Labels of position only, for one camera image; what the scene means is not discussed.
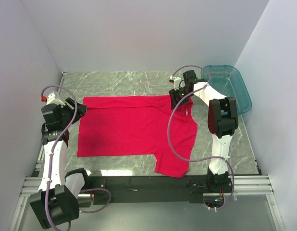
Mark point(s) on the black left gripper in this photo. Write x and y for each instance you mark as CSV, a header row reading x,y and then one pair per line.
x,y
80,111

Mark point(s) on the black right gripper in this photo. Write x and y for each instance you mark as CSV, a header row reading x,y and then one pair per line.
x,y
173,94

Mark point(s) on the red t shirt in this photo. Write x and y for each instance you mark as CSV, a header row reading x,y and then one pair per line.
x,y
132,125

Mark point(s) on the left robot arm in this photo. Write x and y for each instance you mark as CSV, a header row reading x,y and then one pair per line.
x,y
56,201

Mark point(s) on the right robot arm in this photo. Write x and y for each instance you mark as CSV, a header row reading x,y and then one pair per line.
x,y
222,123

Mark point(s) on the teal plastic bin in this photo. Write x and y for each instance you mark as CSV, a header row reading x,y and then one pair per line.
x,y
228,81

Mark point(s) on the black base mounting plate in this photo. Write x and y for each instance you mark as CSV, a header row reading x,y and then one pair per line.
x,y
147,189

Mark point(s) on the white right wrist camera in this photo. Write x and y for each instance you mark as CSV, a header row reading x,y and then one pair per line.
x,y
177,82

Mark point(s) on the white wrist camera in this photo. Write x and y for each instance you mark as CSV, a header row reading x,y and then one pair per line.
x,y
177,82
52,98

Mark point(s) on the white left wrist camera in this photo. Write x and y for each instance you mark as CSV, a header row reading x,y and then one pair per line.
x,y
52,98

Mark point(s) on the aluminium frame rail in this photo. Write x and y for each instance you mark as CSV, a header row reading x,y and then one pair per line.
x,y
244,185

